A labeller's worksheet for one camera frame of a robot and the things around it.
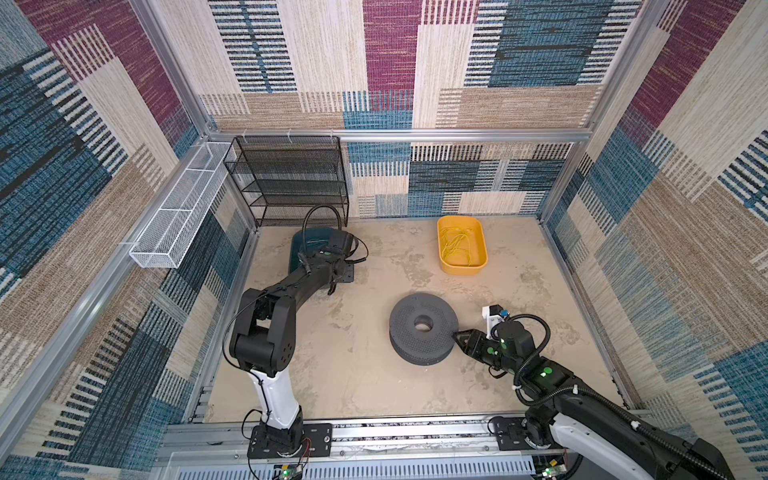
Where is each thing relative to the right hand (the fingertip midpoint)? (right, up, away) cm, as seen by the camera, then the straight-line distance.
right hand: (455, 342), depth 82 cm
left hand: (-33, +19, +15) cm, 41 cm away
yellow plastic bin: (+5, +20, +23) cm, 31 cm away
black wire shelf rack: (-53, +50, +28) cm, 78 cm away
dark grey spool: (-8, +1, +10) cm, 13 cm away
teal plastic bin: (-47, +28, +32) cm, 64 cm away
